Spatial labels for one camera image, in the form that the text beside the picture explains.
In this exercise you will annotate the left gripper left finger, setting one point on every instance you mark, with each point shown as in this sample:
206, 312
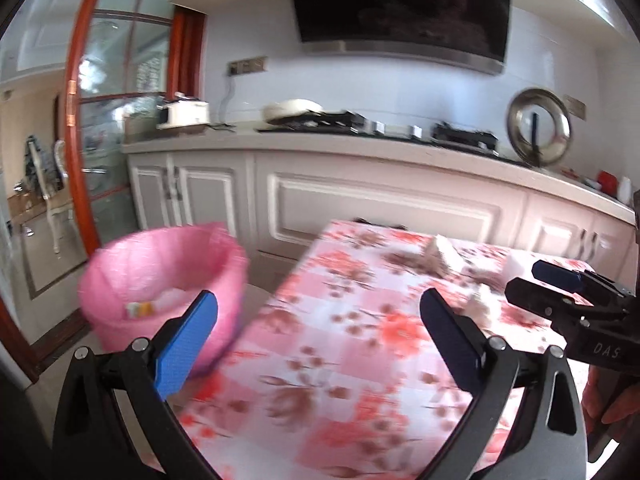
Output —
90, 437

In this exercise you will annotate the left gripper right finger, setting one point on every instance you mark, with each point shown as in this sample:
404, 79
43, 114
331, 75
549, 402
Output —
547, 439

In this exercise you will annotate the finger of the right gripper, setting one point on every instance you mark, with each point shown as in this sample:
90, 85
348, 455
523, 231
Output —
545, 299
560, 274

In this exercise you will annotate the white tissue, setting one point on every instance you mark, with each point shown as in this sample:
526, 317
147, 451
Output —
483, 306

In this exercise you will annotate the yellow sponge with white top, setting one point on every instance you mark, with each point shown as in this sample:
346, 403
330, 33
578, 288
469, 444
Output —
139, 309

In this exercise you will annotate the long white foam block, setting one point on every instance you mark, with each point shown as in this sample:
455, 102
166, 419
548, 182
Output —
174, 299

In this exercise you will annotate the pink lined trash bin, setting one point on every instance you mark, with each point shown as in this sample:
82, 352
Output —
138, 267

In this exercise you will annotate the white kitchen cabinet counter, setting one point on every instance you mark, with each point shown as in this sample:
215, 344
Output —
275, 192

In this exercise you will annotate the person's right hand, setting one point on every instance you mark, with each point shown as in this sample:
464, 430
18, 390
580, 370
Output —
618, 412

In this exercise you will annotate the white bottle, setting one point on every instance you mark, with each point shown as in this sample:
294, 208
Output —
625, 191

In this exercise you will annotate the red container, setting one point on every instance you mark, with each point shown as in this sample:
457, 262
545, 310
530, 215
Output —
608, 183

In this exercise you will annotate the white patterned paper box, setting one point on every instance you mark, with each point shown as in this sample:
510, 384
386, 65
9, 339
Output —
440, 258

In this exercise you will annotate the round steel pot lid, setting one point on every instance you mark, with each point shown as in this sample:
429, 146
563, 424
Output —
539, 128

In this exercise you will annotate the pink floral tablecloth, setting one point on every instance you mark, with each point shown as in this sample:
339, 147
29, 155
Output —
336, 377

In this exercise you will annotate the black range hood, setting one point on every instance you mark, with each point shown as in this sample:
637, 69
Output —
466, 33

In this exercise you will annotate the black gas stove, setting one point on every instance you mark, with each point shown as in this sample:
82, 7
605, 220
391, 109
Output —
346, 123

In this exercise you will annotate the white countertop appliance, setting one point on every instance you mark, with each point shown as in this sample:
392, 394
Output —
182, 111

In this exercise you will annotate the cream flat appliance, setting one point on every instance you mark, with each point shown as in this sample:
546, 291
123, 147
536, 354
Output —
275, 111

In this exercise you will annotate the red framed glass door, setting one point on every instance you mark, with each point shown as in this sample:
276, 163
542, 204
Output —
79, 78

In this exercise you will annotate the wall power socket strip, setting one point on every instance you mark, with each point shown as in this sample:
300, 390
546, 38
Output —
247, 66

